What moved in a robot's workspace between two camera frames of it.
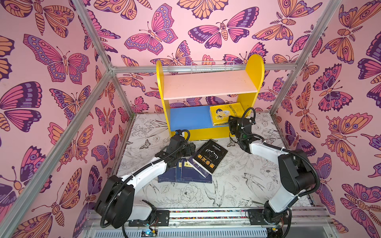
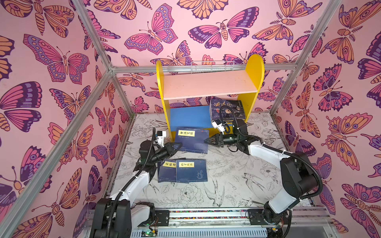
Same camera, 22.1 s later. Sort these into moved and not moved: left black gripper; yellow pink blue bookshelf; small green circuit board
Moved: left black gripper
Not moved: small green circuit board; yellow pink blue bookshelf
